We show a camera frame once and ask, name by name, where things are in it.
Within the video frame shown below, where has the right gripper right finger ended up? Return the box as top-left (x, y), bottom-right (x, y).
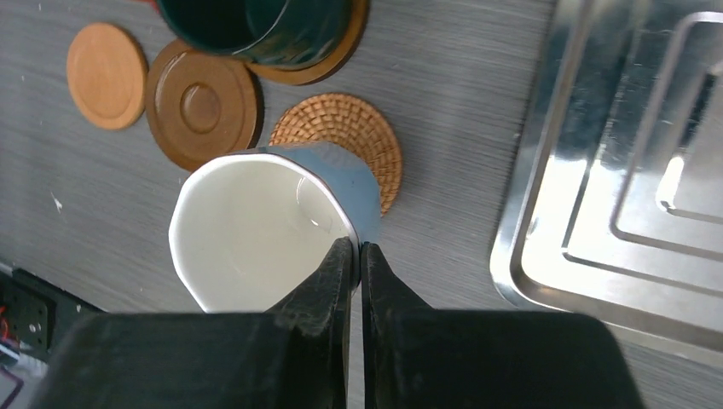
top-left (361, 243), bottom-right (644, 408)

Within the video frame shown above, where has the woven rattan coaster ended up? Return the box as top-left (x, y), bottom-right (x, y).
top-left (269, 93), bottom-right (403, 216)

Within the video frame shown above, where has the white light blue mug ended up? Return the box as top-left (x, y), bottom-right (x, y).
top-left (168, 141), bottom-right (381, 313)

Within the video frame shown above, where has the metal tray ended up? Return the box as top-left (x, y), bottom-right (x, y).
top-left (489, 1), bottom-right (722, 365)

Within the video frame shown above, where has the dark wooden coaster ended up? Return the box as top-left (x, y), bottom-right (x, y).
top-left (145, 39), bottom-right (264, 172)

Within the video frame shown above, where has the light orange wooden coaster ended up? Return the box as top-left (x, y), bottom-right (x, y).
top-left (66, 22), bottom-right (147, 130)

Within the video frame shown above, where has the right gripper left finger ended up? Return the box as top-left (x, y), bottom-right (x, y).
top-left (31, 238), bottom-right (354, 408)

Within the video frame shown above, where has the brown wooden coaster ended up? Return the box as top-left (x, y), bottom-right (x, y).
top-left (246, 0), bottom-right (370, 86)

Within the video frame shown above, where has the dark green mug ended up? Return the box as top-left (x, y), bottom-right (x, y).
top-left (156, 0), bottom-right (352, 70)

